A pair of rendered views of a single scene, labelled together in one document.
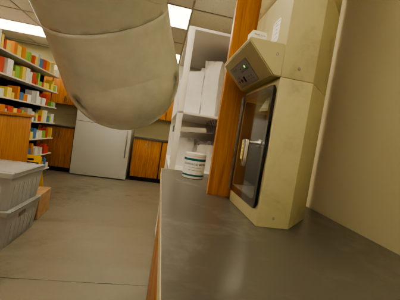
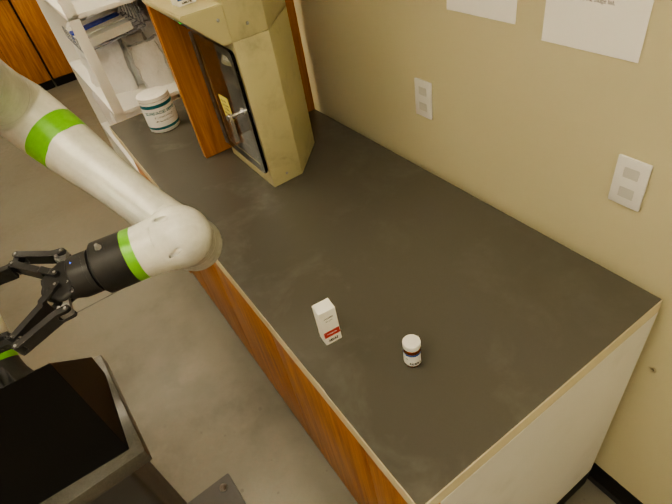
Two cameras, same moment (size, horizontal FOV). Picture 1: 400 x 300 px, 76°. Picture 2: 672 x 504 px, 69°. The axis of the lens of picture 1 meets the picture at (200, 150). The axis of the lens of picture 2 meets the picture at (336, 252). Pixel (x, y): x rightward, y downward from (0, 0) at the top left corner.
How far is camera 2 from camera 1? 86 cm
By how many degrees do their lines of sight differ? 42
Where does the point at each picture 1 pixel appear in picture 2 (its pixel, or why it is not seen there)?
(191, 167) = (159, 117)
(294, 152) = (279, 107)
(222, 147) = (195, 99)
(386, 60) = not seen: outside the picture
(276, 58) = (219, 26)
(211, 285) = (267, 270)
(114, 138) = not seen: outside the picture
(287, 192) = (288, 145)
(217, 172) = (205, 130)
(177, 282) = (248, 280)
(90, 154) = not seen: outside the picture
